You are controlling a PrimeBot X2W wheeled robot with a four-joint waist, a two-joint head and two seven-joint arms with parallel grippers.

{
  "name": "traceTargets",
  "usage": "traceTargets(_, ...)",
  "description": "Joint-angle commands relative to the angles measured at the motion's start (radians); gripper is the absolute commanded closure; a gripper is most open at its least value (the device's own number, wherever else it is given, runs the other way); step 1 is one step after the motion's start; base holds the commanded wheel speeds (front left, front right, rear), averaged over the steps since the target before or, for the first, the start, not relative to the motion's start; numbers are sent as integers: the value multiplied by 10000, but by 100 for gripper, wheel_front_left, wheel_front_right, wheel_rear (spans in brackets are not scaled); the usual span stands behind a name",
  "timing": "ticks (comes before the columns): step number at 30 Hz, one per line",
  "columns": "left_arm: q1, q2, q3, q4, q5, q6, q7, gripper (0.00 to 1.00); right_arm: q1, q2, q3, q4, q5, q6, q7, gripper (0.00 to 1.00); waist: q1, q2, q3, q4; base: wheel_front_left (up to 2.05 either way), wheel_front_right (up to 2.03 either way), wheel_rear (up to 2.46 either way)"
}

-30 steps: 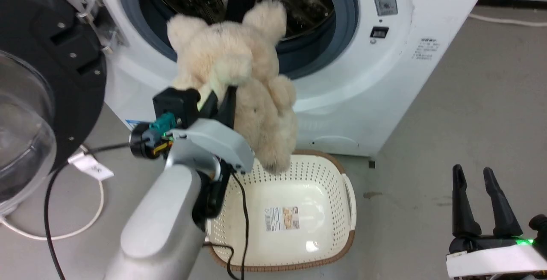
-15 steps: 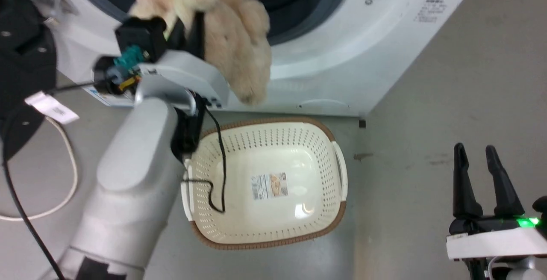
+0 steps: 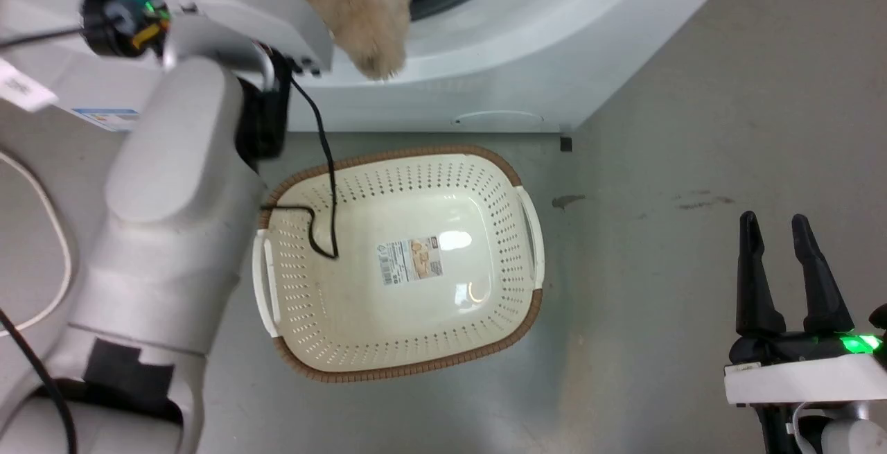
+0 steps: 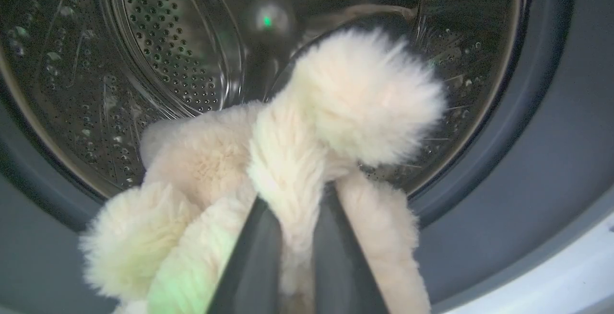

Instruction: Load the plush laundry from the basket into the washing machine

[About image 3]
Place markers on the left gripper teal black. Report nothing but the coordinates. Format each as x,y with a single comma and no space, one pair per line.
125,21

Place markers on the printed basket label sticker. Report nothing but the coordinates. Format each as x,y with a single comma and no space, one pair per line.
410,260

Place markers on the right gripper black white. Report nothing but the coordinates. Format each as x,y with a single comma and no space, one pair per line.
804,374

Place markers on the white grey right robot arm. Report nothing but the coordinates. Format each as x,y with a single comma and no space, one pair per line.
845,433

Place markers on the cream perforated laundry basket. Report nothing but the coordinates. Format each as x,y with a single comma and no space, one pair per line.
402,267

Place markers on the blue white energy sticker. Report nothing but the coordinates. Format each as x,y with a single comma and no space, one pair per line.
107,118

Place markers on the white front-load washing machine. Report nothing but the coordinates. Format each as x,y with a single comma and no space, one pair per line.
527,31

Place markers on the beige plush toy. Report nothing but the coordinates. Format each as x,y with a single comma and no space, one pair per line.
364,10

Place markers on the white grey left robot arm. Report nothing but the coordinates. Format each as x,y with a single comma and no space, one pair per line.
166,232

